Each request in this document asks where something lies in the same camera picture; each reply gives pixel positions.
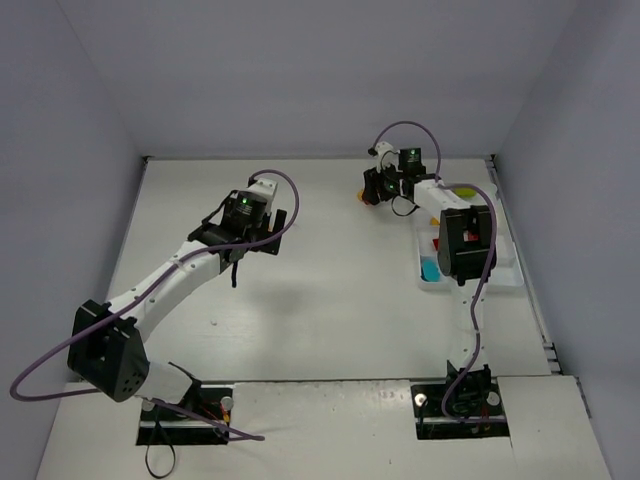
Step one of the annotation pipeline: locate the light blue lego brick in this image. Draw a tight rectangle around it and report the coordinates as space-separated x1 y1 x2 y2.
421 257 441 283

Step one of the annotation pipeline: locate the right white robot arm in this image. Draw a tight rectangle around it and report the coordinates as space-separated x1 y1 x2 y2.
361 142 497 389

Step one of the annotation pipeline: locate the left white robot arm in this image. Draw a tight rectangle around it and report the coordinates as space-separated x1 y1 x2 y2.
67 178 287 404

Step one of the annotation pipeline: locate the white divided sorting tray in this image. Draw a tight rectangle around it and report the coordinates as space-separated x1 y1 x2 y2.
412 180 524 292

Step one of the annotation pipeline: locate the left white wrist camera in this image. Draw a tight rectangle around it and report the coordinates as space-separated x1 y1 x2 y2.
247 177 278 202

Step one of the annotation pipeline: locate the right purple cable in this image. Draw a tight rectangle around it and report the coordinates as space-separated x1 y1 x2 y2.
374 120 499 424

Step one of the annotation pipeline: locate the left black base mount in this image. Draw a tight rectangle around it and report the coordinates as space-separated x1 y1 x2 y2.
136 362 234 446

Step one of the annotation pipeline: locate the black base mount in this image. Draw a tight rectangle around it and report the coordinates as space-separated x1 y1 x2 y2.
136 362 234 446
410 365 510 441

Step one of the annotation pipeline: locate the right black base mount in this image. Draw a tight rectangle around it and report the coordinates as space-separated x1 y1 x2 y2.
410 365 510 441

